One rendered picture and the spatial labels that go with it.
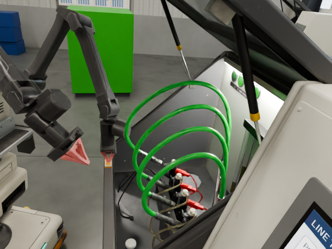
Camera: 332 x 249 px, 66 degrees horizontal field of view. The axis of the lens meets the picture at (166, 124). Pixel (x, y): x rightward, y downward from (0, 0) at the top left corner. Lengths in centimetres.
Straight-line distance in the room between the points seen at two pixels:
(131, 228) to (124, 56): 334
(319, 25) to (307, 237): 332
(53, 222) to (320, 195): 170
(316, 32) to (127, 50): 255
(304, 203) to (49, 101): 58
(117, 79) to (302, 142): 391
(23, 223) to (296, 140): 176
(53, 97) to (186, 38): 685
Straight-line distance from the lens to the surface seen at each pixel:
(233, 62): 106
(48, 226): 191
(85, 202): 240
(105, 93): 105
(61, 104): 69
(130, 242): 104
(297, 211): 47
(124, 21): 407
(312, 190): 45
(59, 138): 74
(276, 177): 51
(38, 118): 74
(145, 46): 737
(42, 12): 765
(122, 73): 423
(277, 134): 53
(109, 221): 97
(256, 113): 54
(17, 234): 193
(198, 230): 68
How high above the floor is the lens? 168
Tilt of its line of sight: 28 degrees down
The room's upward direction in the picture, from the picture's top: 5 degrees clockwise
